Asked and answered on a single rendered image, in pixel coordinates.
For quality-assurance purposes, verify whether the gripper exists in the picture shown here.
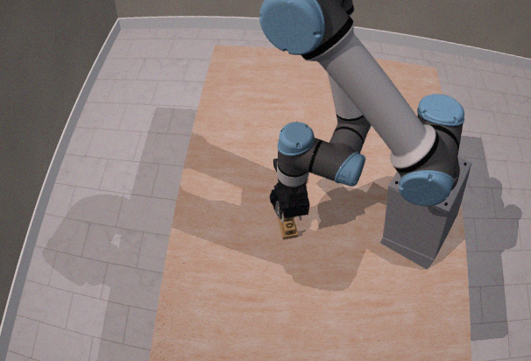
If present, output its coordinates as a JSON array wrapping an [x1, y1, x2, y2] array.
[[270, 179, 310, 223]]

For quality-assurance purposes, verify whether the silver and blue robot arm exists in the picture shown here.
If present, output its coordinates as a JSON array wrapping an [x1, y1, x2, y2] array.
[[259, 0, 464, 206]]

